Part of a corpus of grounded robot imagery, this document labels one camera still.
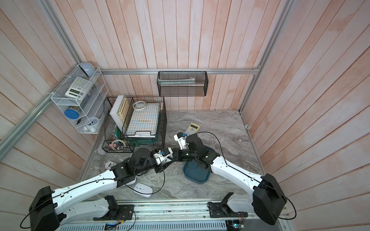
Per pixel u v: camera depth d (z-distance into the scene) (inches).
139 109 37.0
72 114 30.1
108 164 34.7
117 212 25.9
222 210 25.9
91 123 35.5
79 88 30.2
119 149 37.7
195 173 34.5
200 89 42.0
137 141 34.0
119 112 33.5
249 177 17.8
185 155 25.9
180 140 28.0
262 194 15.7
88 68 32.3
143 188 31.8
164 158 24.5
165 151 24.1
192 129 42.2
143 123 33.9
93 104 33.0
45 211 15.3
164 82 35.6
